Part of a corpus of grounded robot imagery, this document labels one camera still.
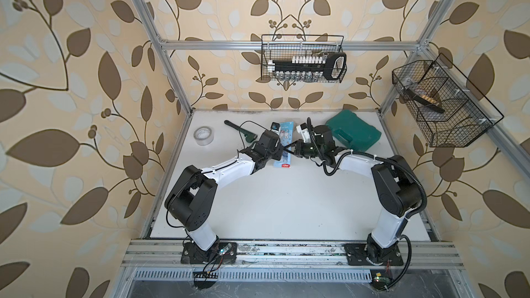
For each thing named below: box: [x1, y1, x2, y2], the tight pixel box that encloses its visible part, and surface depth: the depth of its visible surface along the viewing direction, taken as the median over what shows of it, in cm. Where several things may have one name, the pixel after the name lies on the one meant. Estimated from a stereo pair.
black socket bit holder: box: [267, 52, 348, 82], surface depth 86 cm
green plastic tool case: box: [325, 110, 382, 152], surface depth 109 cm
